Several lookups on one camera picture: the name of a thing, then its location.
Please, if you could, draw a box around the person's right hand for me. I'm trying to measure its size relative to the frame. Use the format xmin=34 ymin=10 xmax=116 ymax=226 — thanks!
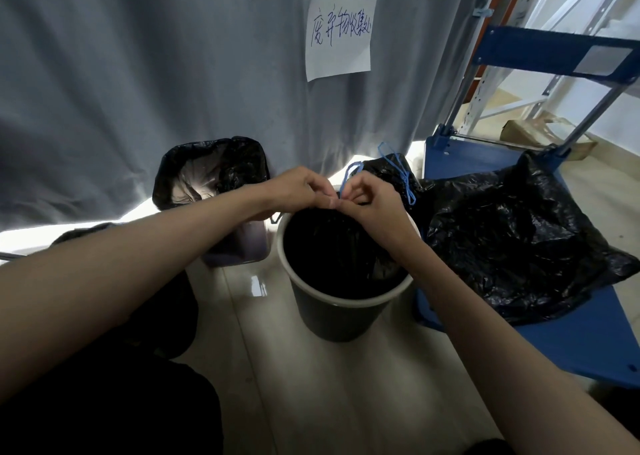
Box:
xmin=333 ymin=171 xmax=424 ymax=263

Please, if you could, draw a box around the person's left hand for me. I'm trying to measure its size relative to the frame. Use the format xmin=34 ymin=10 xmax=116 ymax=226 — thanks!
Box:
xmin=259 ymin=166 xmax=340 ymax=221

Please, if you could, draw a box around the black bag with blue drawstring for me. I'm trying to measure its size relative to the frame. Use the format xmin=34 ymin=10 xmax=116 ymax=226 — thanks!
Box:
xmin=282 ymin=142 xmax=419 ymax=301

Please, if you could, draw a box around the person's right forearm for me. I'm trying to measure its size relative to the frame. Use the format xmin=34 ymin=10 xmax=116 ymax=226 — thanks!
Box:
xmin=394 ymin=235 xmax=640 ymax=455

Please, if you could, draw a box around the person's left forearm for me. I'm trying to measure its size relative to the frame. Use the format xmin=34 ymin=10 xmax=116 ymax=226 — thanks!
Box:
xmin=0 ymin=181 xmax=273 ymax=405

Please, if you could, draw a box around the rectangular grey waste bin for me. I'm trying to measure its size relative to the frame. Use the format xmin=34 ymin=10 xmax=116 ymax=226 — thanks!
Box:
xmin=200 ymin=218 xmax=272 ymax=268

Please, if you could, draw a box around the round grey bucket white rim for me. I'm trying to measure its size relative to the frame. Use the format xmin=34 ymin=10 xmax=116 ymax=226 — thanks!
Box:
xmin=276 ymin=204 xmax=415 ymax=343

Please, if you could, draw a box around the black bin liner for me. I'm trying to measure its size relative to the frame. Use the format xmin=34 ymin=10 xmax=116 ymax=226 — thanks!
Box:
xmin=152 ymin=136 xmax=271 ymax=221

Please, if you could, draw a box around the white handwritten paper sign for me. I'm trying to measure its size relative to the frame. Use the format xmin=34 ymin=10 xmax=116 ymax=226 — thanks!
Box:
xmin=305 ymin=0 xmax=378 ymax=83

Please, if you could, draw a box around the large crumpled black trash bag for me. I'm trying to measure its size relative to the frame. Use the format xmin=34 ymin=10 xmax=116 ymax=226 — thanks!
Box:
xmin=419 ymin=150 xmax=640 ymax=326

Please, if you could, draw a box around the brown cardboard box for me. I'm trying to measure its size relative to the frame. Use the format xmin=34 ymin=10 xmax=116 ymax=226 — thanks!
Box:
xmin=500 ymin=113 xmax=599 ymax=162

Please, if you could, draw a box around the grey curtain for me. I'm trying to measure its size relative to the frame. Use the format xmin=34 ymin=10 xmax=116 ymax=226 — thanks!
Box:
xmin=0 ymin=0 xmax=502 ymax=233

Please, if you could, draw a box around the blue platform hand cart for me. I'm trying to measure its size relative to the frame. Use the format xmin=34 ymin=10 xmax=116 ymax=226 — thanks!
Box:
xmin=412 ymin=24 xmax=640 ymax=389

